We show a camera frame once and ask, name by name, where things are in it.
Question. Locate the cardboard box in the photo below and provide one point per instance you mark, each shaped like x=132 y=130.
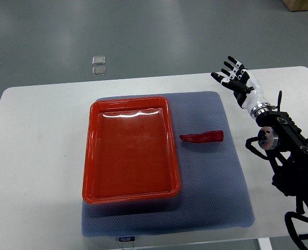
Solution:
x=296 y=5

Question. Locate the black label tag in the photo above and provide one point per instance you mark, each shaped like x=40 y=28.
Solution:
x=127 y=239

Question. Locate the floor socket plate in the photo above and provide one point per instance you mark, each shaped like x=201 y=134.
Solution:
x=98 y=60
x=99 y=71

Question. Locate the blue grey foam mat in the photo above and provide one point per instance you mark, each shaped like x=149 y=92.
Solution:
x=213 y=193

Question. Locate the red plastic tray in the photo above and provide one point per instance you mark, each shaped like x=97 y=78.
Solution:
x=130 y=152

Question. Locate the red pepper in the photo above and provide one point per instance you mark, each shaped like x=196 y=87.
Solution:
x=206 y=137

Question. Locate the white table leg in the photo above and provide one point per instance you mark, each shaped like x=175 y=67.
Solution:
x=264 y=243

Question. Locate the lower floor socket plate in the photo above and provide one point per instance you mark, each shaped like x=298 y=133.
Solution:
x=99 y=71

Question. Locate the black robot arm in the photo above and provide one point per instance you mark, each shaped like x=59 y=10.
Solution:
x=280 y=142

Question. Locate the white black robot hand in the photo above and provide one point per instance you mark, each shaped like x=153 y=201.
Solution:
x=245 y=86

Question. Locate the upper floor socket plate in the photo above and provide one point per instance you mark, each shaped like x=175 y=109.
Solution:
x=98 y=60

